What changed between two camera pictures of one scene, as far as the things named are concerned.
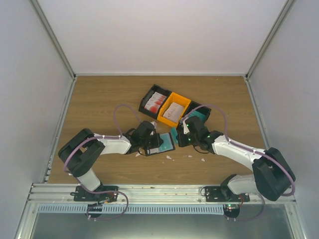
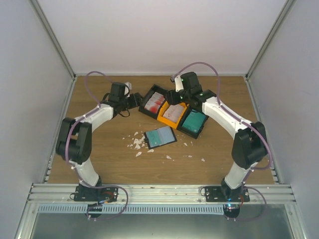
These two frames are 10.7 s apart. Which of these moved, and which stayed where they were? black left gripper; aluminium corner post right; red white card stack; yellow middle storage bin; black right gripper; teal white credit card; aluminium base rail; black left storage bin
Moved: black right gripper; teal white credit card; black left gripper
Stayed: yellow middle storage bin; aluminium corner post right; aluminium base rail; black left storage bin; red white card stack
